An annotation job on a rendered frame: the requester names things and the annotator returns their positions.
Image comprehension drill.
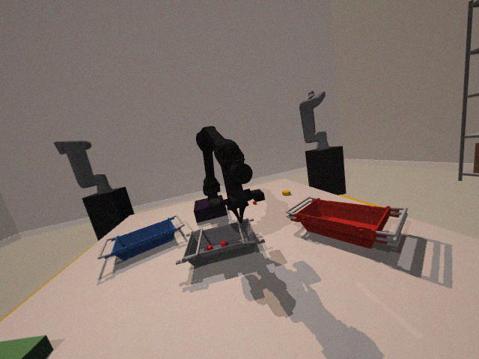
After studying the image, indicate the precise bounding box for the red plastic tray with grey wire bars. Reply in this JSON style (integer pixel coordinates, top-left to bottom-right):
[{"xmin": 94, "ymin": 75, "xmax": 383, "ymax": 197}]
[{"xmin": 287, "ymin": 211, "xmax": 408, "ymax": 249}]

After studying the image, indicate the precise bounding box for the green rectangular block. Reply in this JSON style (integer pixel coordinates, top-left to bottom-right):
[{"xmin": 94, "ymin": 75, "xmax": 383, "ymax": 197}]
[{"xmin": 0, "ymin": 335, "xmax": 53, "ymax": 359}]

